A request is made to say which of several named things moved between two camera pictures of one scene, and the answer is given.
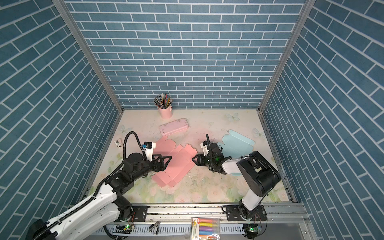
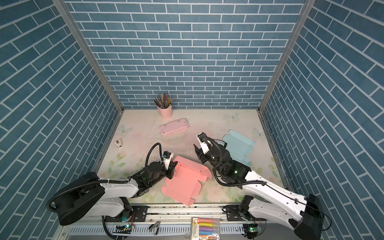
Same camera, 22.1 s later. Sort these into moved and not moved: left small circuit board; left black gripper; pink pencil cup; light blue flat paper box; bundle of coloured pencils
Moved: left black gripper
Not moved: pink pencil cup; left small circuit board; bundle of coloured pencils; light blue flat paper box
